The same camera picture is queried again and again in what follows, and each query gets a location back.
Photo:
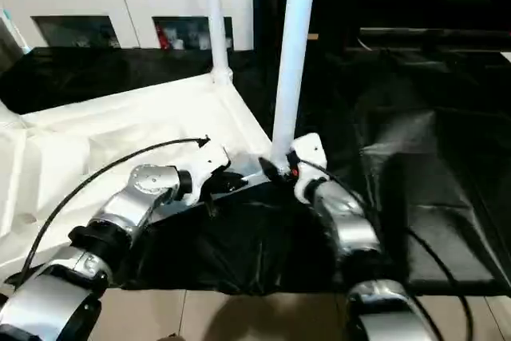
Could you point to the white plastic table top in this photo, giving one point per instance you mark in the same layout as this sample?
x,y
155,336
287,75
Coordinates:
x,y
96,133

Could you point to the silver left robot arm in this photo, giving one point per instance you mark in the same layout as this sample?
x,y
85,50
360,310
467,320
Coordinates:
x,y
136,201

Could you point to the small tan block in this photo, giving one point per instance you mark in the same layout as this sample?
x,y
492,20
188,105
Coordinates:
x,y
312,37

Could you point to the black work mat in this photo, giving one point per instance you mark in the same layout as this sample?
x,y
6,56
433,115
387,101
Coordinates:
x,y
431,141

